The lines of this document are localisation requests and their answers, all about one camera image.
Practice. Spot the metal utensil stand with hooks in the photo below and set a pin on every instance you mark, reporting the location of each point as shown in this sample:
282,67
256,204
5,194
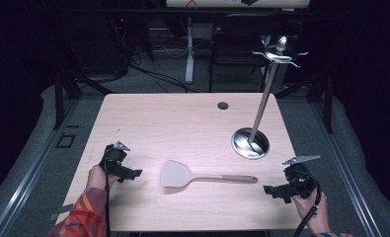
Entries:
250,144

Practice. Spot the black metal floor stand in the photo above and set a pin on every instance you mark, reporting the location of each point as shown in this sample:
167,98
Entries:
327,98
59,98

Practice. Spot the aluminium floor rail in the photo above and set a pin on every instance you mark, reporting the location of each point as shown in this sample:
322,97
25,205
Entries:
345,168
34,171

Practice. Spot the small black object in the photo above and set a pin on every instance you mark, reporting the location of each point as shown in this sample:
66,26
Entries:
249,1

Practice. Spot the white table leg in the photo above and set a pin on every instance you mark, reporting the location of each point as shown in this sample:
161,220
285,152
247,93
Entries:
190,56

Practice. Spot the grey tape strip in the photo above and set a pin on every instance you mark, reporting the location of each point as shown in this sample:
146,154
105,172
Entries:
59,212

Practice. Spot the person's left hand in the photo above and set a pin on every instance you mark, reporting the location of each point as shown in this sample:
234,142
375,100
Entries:
97,176

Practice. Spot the black chair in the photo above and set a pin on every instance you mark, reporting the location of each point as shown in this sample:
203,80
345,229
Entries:
235,42

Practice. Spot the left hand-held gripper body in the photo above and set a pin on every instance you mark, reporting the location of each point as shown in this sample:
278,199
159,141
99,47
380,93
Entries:
114,157

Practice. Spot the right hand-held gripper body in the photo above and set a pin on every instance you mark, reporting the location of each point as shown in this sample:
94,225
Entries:
300,179

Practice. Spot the person's right hand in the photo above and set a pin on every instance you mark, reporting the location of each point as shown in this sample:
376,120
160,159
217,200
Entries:
312,214

